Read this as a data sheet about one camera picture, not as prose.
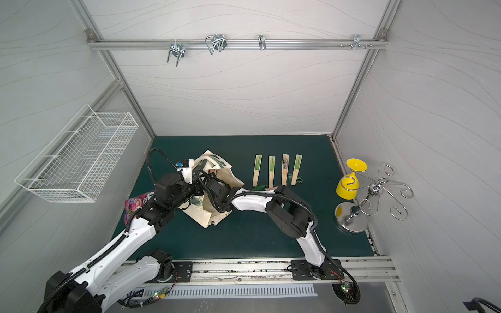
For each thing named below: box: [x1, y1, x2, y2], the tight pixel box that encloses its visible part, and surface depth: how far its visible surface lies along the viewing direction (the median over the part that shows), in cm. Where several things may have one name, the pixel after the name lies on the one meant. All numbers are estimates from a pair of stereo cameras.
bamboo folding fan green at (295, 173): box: [290, 153, 303, 186], surface depth 106 cm
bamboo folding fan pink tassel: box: [281, 153, 290, 186], surface depth 107 cm
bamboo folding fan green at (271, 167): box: [268, 155, 276, 189], surface depth 106 cm
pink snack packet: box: [124, 191, 156, 226], surface depth 92 cm
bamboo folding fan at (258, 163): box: [252, 154, 263, 188], surface depth 106 cm
